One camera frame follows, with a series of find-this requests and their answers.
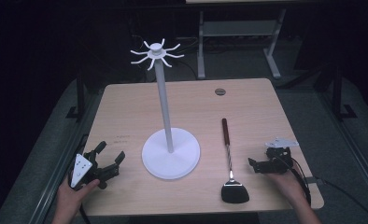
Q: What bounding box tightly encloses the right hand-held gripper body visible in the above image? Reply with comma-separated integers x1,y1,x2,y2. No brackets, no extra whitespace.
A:
264,137,300,175

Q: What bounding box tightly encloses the metal floor rail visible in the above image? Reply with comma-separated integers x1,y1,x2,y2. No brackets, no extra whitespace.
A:
35,91,100,224
315,91,368,200

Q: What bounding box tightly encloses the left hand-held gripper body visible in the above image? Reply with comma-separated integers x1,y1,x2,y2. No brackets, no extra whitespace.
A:
68,150,121,190

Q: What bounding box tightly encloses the person's right hand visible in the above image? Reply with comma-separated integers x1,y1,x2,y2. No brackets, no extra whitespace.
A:
266,167,309,207

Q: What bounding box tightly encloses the white utensil rack stand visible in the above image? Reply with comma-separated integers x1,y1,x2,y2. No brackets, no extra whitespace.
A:
130,37,202,181

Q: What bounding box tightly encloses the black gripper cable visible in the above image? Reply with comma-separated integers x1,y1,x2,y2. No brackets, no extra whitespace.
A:
78,203,92,224
273,148,313,207

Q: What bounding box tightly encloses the black cable with grey plug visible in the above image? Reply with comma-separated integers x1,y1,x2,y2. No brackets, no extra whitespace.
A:
305,175,368,224

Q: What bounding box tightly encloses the black metal stand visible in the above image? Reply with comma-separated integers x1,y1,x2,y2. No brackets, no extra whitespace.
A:
65,70,87,123
331,65,358,121

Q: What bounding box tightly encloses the person's left hand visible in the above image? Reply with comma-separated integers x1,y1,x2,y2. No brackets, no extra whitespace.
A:
56,178,101,217

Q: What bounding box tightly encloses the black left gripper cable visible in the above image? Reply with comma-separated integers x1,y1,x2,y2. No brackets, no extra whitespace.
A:
78,203,92,224

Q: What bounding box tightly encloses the black spatula with wooden handle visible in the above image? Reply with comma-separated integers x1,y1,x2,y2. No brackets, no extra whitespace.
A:
220,118,250,204

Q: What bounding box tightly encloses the white metal desk frame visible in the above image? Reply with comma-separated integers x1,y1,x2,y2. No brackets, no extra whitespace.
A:
196,8,288,80

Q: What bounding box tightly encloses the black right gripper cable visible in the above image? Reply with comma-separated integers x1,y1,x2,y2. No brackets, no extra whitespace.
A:
273,148,313,207

